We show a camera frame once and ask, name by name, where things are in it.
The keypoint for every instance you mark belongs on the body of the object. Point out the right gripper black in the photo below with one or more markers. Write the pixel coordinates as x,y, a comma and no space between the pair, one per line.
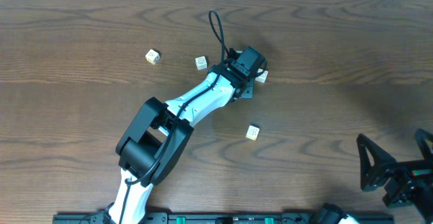
392,173

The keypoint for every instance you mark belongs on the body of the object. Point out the yellow patterned block lower centre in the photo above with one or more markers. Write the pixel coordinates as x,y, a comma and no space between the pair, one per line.
252,132

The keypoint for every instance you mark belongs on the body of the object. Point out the white block centre top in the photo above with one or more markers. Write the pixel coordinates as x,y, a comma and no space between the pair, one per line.
201,63

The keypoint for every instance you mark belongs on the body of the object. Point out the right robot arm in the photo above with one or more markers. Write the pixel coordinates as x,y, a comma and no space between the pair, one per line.
330,213

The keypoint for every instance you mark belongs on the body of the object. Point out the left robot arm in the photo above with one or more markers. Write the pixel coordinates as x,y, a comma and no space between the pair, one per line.
156,138

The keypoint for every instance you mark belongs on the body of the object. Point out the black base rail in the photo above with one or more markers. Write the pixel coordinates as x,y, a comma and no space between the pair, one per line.
164,218

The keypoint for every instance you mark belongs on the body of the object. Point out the yellow edged block upper left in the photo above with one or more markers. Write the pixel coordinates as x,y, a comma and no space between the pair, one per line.
152,56

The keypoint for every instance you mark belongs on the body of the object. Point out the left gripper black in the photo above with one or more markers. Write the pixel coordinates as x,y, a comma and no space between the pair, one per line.
248,91

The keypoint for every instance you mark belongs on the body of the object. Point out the white block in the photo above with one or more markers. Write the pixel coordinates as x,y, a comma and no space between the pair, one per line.
201,63
263,75

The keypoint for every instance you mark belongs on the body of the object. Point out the white block right of centre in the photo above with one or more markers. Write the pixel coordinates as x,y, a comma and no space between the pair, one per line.
263,75

